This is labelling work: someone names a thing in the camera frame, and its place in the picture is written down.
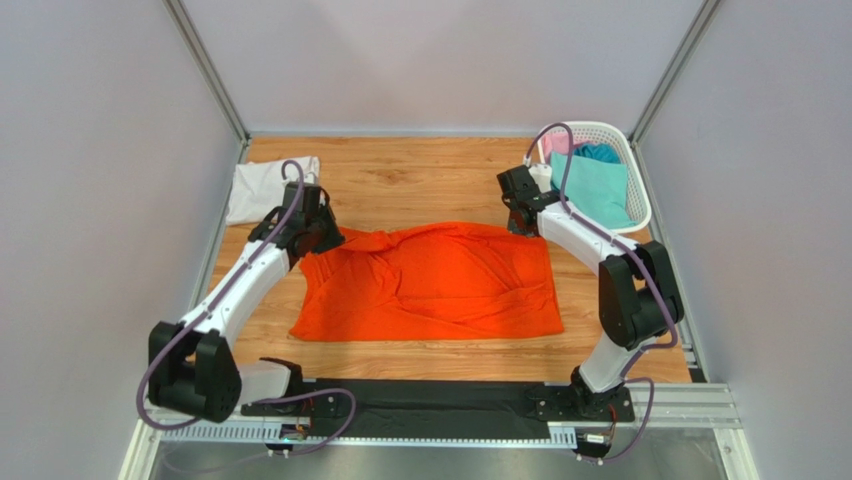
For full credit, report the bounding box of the purple cable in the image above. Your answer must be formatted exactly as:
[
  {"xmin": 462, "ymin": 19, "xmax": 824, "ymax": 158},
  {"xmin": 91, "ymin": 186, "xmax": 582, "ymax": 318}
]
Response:
[
  {"xmin": 135, "ymin": 158, "xmax": 357, "ymax": 457},
  {"xmin": 523, "ymin": 122, "xmax": 680, "ymax": 464}
]

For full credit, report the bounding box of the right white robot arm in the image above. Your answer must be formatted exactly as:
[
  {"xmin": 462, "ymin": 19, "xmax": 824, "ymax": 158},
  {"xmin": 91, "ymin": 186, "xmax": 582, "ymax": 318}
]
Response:
[{"xmin": 497, "ymin": 165, "xmax": 685, "ymax": 420}]

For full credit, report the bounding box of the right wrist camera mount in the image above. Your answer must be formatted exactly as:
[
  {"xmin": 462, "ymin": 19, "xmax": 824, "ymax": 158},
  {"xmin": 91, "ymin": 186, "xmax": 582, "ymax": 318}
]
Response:
[{"xmin": 528, "ymin": 163, "xmax": 553, "ymax": 193}]

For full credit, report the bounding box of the white plastic laundry basket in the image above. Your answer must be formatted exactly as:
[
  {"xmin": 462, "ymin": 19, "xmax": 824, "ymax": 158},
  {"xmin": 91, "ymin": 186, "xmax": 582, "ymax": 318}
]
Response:
[{"xmin": 524, "ymin": 121, "xmax": 652, "ymax": 234}]

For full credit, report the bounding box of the aluminium frame rail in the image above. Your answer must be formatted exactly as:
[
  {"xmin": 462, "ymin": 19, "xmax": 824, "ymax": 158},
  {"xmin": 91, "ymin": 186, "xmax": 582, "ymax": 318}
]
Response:
[{"xmin": 120, "ymin": 379, "xmax": 758, "ymax": 479}]

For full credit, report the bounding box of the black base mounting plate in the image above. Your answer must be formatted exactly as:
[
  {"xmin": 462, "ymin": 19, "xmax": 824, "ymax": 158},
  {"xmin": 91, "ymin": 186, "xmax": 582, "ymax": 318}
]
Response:
[{"xmin": 239, "ymin": 377, "xmax": 636, "ymax": 441}]

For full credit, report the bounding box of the left aluminium corner post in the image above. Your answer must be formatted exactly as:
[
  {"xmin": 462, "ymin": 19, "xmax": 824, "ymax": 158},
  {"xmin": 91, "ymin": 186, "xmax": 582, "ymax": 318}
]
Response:
[{"xmin": 163, "ymin": 0, "xmax": 251, "ymax": 146}]

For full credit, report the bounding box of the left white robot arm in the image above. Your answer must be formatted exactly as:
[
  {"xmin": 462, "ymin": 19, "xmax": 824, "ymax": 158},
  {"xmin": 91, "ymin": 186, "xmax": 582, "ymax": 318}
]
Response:
[{"xmin": 138, "ymin": 184, "xmax": 345, "ymax": 423}]

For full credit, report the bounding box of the teal t-shirt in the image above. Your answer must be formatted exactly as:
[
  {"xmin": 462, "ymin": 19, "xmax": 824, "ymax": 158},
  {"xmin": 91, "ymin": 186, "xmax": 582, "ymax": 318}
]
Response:
[{"xmin": 549, "ymin": 152, "xmax": 636, "ymax": 230}]

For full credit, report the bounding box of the white t-shirt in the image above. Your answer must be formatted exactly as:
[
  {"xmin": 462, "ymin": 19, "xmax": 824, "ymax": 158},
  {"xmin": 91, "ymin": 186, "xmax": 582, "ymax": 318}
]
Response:
[{"xmin": 225, "ymin": 156, "xmax": 321, "ymax": 226}]

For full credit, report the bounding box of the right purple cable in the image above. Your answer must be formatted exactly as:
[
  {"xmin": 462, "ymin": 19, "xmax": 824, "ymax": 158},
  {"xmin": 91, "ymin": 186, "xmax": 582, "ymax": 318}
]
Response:
[{"xmin": 523, "ymin": 122, "xmax": 680, "ymax": 464}]

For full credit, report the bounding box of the orange t-shirt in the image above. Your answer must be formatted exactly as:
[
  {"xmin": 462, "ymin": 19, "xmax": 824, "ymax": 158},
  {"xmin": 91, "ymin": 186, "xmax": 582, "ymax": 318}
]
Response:
[{"xmin": 289, "ymin": 222, "xmax": 564, "ymax": 342}]

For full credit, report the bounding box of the aluminium corner post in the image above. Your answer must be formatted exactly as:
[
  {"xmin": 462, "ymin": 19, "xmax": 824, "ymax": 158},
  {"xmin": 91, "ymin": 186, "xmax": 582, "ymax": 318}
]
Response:
[
  {"xmin": 630, "ymin": 0, "xmax": 723, "ymax": 147},
  {"xmin": 163, "ymin": 0, "xmax": 251, "ymax": 146}
]

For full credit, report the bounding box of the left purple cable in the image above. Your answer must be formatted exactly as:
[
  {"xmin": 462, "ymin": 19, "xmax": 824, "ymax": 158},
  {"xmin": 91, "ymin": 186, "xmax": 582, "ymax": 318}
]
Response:
[{"xmin": 135, "ymin": 158, "xmax": 357, "ymax": 457}]

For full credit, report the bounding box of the blue t-shirt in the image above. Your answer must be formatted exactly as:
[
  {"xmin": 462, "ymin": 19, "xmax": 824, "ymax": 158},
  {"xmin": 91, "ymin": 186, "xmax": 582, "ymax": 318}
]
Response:
[{"xmin": 573, "ymin": 142, "xmax": 621, "ymax": 164}]

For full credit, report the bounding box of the right aluminium corner post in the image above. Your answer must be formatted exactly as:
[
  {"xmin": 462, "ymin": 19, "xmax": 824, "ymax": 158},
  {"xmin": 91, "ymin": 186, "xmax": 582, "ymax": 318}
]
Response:
[{"xmin": 630, "ymin": 0, "xmax": 723, "ymax": 147}]

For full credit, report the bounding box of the pink t-shirt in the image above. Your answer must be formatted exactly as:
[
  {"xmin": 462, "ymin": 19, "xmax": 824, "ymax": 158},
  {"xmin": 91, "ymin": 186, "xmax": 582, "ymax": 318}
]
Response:
[{"xmin": 539, "ymin": 131, "xmax": 584, "ymax": 162}]

